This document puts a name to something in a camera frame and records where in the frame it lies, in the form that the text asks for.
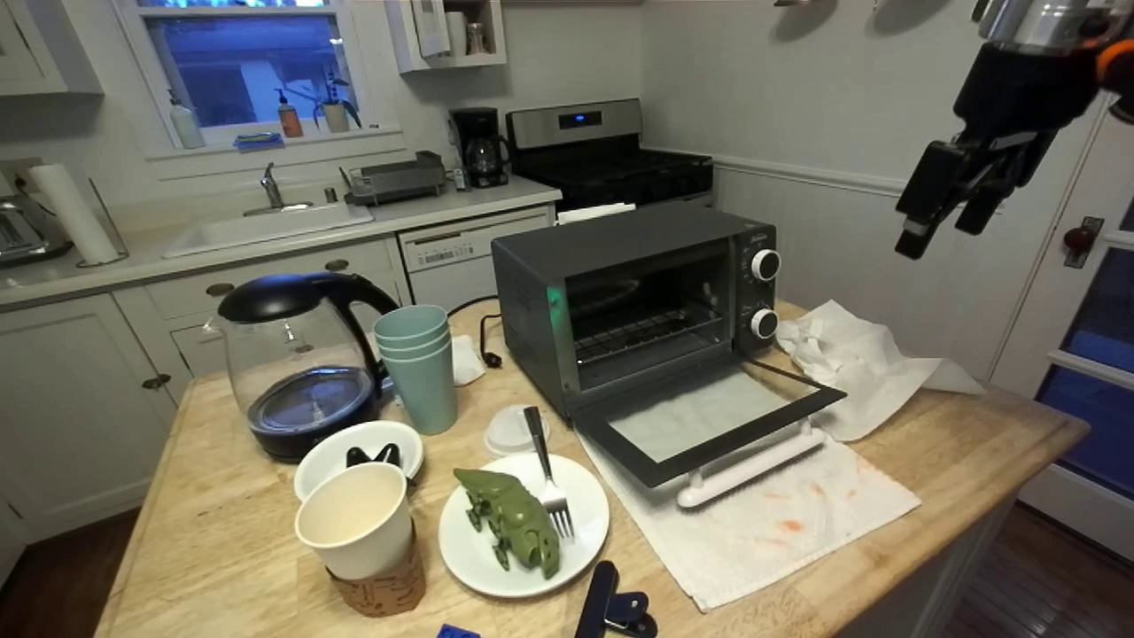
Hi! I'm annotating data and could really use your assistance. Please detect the black clip in bowl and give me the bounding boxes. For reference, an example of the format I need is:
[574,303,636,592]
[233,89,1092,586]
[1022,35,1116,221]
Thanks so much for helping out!
[344,440,403,469]

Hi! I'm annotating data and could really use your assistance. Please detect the small white object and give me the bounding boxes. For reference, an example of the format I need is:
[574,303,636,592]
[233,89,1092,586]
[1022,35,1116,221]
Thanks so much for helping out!
[448,328,487,387]

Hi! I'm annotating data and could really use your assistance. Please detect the white bowl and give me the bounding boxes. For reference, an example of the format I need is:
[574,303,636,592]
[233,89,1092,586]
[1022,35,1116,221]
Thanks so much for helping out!
[291,419,425,504]

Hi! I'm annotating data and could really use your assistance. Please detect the white dishwasher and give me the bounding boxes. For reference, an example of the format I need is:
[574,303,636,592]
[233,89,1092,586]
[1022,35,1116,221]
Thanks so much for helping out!
[398,202,558,314]

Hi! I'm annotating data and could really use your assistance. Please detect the teal plastic cup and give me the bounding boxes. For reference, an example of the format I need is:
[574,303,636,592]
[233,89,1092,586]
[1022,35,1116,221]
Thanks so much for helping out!
[374,321,454,354]
[377,339,460,437]
[370,301,454,333]

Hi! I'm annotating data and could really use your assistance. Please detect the white towel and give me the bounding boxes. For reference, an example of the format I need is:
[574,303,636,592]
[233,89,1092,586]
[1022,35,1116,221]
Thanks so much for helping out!
[773,297,987,446]

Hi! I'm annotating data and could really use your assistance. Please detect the blue sponge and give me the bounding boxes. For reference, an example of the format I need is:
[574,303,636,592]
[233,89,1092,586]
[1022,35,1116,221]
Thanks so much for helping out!
[231,127,287,157]

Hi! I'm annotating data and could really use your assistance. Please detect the black and blue clip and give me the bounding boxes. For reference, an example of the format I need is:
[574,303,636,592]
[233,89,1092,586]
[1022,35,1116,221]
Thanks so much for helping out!
[571,555,662,638]

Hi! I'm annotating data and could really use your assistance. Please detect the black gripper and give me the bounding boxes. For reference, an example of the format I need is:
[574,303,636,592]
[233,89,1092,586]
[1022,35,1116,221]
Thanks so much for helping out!
[892,117,1058,261]

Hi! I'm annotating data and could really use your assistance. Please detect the white plate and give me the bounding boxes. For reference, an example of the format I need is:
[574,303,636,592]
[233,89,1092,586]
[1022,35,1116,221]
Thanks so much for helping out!
[437,450,614,603]

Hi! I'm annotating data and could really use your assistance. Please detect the white base cabinets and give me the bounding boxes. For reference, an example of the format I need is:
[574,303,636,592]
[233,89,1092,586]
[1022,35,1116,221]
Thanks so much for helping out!
[0,229,414,544]

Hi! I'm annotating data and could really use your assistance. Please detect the white kitchen sink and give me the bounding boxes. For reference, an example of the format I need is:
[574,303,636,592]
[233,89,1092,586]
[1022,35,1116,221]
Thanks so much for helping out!
[162,197,374,257]

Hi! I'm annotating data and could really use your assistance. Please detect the white cloth on stove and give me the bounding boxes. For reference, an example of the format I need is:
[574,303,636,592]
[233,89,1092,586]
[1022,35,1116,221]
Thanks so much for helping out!
[551,197,636,228]

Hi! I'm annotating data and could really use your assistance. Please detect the black toaster oven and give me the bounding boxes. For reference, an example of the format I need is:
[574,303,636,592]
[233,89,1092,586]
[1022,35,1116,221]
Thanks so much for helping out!
[487,191,849,514]

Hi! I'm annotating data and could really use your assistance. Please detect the white wall cabinet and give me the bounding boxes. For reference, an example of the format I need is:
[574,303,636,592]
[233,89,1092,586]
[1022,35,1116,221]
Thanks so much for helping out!
[0,0,107,100]

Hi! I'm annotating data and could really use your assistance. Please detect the metal sink faucet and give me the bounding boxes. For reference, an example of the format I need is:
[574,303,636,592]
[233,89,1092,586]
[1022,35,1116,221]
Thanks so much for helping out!
[258,160,291,213]

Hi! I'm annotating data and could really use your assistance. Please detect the black coffee maker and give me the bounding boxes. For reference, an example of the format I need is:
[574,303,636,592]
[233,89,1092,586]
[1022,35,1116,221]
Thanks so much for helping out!
[445,104,512,191]

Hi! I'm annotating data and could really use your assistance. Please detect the metal fork black handle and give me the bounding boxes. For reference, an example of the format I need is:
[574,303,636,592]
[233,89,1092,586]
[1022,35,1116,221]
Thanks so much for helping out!
[519,402,578,538]

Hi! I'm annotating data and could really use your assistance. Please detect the white glazed door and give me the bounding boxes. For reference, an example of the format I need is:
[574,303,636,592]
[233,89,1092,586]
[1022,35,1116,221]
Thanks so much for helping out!
[987,104,1134,562]

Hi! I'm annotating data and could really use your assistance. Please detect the smaller black oven knob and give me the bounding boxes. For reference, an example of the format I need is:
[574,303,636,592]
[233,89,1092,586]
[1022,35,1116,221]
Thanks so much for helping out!
[744,303,784,342]

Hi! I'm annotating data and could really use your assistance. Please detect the paper towel roll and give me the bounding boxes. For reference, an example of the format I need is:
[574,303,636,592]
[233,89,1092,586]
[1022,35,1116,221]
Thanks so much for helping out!
[23,160,134,270]

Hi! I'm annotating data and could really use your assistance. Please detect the white wall shelf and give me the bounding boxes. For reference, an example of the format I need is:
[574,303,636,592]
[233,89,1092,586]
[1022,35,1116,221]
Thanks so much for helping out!
[385,0,510,79]

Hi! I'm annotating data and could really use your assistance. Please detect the kitchen window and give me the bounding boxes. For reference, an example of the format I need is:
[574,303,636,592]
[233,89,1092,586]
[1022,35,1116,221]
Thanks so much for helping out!
[114,0,401,157]

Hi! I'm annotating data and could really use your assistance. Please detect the green toy crocodile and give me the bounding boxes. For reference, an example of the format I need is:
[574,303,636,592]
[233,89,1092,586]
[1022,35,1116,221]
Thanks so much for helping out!
[448,464,566,580]

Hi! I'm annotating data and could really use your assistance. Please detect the steel kitchen stove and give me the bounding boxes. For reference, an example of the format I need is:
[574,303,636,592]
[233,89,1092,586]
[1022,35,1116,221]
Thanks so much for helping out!
[504,94,715,213]

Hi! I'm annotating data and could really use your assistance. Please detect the black power cable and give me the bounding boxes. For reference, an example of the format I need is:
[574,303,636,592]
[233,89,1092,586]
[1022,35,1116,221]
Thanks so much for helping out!
[445,290,505,372]

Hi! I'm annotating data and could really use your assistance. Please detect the dark door knob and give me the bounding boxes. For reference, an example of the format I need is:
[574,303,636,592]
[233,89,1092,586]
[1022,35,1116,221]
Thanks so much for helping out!
[1058,213,1109,270]

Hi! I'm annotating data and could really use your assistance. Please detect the small white round lid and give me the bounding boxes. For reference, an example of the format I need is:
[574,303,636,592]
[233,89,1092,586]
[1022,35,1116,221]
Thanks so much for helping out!
[480,399,548,458]

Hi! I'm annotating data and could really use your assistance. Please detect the cork cup holder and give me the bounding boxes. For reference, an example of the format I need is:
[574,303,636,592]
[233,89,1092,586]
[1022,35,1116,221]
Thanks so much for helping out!
[325,516,429,619]

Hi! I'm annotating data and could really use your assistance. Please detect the glass electric kettle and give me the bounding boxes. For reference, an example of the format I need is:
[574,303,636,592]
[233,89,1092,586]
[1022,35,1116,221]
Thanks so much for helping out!
[211,270,401,464]

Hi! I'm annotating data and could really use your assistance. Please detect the grey dish rack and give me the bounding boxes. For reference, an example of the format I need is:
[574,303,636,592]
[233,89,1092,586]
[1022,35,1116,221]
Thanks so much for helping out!
[336,147,454,209]

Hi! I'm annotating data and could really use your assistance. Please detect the silver toaster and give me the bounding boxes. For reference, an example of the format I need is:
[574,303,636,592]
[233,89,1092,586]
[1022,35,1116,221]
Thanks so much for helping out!
[0,169,77,270]

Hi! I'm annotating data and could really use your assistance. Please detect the stained white cloth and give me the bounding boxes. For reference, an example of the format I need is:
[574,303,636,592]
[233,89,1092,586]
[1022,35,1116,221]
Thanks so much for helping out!
[578,424,924,612]

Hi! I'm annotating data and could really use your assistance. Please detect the cream paper cup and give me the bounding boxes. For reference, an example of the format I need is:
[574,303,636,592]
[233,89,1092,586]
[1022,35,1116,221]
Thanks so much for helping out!
[291,458,419,580]

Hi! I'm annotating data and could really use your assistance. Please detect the orange soap bottle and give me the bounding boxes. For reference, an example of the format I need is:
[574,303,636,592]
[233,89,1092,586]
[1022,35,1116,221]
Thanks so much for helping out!
[274,89,307,143]

